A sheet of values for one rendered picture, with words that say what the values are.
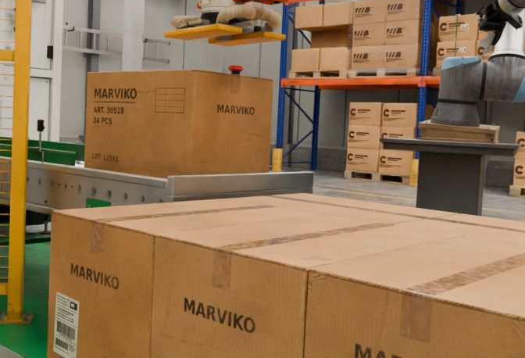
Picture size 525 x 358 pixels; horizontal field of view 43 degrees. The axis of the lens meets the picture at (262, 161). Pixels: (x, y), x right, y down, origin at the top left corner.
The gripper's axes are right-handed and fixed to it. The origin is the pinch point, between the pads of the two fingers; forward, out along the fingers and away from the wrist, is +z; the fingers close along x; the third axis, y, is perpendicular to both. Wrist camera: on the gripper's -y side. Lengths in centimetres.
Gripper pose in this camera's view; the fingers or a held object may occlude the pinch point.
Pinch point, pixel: (481, 37)
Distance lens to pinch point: 260.9
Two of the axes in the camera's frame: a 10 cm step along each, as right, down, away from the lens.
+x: 0.1, 9.3, -3.8
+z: -2.6, 3.7, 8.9
